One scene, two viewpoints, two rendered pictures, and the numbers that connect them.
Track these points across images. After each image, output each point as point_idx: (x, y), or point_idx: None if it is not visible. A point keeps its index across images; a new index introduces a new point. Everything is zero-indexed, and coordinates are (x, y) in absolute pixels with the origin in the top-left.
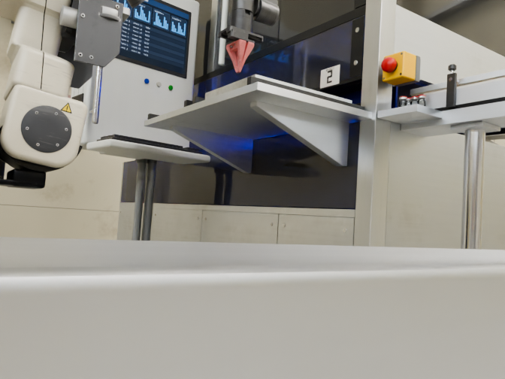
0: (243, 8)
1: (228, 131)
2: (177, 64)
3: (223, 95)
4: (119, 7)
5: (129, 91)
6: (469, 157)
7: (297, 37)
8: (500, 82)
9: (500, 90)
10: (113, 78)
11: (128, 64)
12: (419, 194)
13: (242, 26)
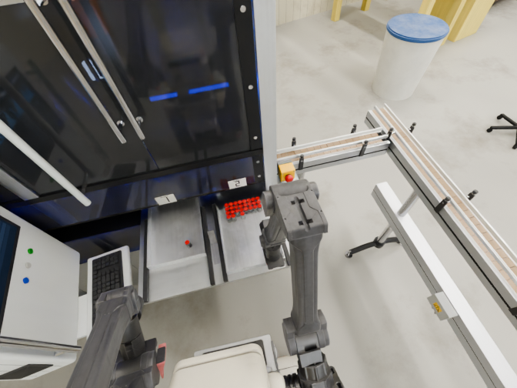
0: (280, 250)
1: None
2: (6, 232)
3: (264, 272)
4: (274, 344)
5: (35, 304)
6: (301, 177)
7: (190, 167)
8: (323, 158)
9: (322, 161)
10: (25, 325)
11: (8, 302)
12: None
13: (280, 255)
